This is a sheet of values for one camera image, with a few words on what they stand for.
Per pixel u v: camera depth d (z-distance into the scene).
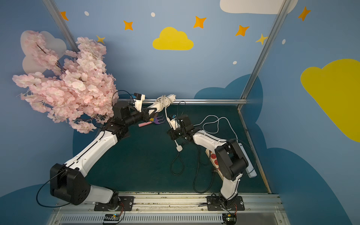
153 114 0.75
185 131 0.72
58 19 0.73
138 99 0.67
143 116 0.69
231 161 0.48
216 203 0.74
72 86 0.48
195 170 0.86
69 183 0.40
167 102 0.82
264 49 0.86
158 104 0.77
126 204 0.75
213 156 0.89
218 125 1.09
